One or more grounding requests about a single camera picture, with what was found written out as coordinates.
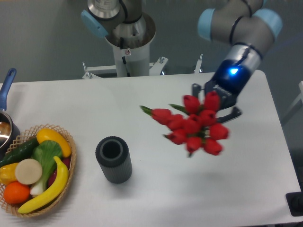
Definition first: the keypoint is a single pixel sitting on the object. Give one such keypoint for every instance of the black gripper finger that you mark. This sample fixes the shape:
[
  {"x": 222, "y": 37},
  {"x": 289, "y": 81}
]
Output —
[
  {"x": 235, "y": 113},
  {"x": 197, "y": 89}
]

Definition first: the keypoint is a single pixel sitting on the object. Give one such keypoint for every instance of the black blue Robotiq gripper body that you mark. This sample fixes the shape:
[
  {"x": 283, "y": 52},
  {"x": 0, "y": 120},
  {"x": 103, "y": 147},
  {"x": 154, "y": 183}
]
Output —
[{"x": 228, "y": 81}]

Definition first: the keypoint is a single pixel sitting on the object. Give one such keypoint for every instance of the red tulip bouquet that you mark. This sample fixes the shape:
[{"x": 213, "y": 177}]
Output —
[{"x": 198, "y": 128}]

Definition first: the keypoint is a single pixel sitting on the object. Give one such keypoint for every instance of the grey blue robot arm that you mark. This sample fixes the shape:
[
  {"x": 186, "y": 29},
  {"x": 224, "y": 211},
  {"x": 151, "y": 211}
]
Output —
[{"x": 246, "y": 25}]

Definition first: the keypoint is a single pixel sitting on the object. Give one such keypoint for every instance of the dark grey ribbed vase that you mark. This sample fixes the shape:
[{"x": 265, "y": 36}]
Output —
[{"x": 112, "y": 154}]

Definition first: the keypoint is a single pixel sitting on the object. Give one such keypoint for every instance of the black device at edge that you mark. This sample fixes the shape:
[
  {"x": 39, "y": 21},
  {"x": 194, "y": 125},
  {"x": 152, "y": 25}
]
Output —
[{"x": 295, "y": 203}]

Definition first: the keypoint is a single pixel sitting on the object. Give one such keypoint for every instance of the dark purple eggplant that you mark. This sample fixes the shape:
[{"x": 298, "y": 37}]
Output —
[{"x": 60, "y": 176}]

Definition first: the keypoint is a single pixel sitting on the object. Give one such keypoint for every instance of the yellow squash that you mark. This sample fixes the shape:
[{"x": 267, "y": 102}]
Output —
[{"x": 50, "y": 134}]

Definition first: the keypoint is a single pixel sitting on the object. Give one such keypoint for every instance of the yellow banana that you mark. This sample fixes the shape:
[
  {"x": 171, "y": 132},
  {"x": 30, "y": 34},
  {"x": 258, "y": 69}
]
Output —
[{"x": 41, "y": 200}]

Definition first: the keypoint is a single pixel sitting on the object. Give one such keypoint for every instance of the green bok choy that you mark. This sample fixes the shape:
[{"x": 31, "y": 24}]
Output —
[{"x": 44, "y": 154}]

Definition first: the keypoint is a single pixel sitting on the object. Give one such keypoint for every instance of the woven wicker basket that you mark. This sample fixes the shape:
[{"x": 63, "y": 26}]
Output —
[{"x": 20, "y": 139}]

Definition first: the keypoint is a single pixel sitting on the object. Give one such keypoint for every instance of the green cucumber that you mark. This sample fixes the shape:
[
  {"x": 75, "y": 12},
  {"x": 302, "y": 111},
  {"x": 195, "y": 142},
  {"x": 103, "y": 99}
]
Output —
[{"x": 23, "y": 151}]

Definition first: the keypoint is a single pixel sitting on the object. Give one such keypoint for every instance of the beige round disc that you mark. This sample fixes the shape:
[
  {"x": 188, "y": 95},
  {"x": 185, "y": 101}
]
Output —
[{"x": 28, "y": 171}]

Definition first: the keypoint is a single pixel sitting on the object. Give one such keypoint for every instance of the yellow bell pepper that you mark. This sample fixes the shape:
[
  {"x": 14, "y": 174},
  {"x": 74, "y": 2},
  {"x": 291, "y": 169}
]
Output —
[{"x": 7, "y": 173}]

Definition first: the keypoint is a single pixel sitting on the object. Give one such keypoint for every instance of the orange fruit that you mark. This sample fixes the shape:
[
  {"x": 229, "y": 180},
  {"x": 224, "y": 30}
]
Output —
[{"x": 16, "y": 193}]

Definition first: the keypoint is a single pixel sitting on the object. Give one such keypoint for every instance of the white frame at right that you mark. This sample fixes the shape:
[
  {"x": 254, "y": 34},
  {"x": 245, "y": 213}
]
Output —
[{"x": 294, "y": 107}]

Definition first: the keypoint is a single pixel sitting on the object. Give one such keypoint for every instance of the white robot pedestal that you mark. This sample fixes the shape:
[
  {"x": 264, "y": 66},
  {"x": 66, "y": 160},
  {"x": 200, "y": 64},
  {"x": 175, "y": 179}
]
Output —
[{"x": 131, "y": 48}]

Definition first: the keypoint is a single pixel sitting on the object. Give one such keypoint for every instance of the blue handled saucepan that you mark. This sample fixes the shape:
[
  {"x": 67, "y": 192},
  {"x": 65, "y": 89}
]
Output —
[{"x": 8, "y": 129}]

